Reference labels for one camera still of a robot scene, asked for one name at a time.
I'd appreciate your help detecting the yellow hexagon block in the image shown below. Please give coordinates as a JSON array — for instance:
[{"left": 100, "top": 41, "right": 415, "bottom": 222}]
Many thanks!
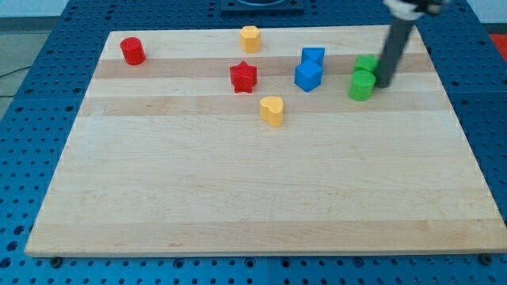
[{"left": 239, "top": 25, "right": 261, "bottom": 53}]

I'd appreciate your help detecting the blue cube block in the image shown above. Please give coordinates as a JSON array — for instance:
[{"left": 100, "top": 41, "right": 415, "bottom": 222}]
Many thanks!
[{"left": 294, "top": 60, "right": 323, "bottom": 93}]

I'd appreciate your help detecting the green star block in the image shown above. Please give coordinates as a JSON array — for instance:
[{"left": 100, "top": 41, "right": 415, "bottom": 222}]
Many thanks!
[{"left": 353, "top": 55, "right": 378, "bottom": 74}]

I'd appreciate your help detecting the yellow heart block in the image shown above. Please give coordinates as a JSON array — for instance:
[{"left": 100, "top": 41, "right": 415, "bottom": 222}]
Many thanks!
[{"left": 260, "top": 96, "right": 284, "bottom": 127}]

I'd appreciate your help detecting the green cylinder block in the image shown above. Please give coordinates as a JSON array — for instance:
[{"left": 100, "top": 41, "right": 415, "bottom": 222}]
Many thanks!
[{"left": 348, "top": 70, "right": 376, "bottom": 101}]

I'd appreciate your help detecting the black cable on floor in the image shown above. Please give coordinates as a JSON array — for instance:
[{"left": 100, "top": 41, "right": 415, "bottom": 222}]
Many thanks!
[{"left": 0, "top": 65, "right": 32, "bottom": 99}]

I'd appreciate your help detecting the blue triangle block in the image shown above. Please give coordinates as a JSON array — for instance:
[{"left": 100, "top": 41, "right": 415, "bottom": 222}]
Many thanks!
[{"left": 301, "top": 47, "right": 325, "bottom": 67}]

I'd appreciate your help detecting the red star block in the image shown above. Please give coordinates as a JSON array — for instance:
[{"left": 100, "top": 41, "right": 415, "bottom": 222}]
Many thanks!
[{"left": 229, "top": 61, "right": 257, "bottom": 93}]

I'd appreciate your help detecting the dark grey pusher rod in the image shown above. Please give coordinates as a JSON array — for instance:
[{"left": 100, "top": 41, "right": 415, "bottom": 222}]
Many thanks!
[{"left": 375, "top": 17, "right": 415, "bottom": 89}]

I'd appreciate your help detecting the wooden board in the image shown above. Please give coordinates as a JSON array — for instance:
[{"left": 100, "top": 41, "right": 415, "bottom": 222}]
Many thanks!
[{"left": 25, "top": 25, "right": 506, "bottom": 257}]

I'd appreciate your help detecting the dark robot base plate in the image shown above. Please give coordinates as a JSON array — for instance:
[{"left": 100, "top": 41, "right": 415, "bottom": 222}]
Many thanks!
[{"left": 219, "top": 0, "right": 305, "bottom": 14}]

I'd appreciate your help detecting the white and black rod mount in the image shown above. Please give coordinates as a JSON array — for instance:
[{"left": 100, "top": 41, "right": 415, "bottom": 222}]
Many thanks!
[{"left": 383, "top": 0, "right": 451, "bottom": 20}]

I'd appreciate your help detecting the red cylinder block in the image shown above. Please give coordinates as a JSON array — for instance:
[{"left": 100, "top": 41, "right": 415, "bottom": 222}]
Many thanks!
[{"left": 120, "top": 37, "right": 146, "bottom": 65}]

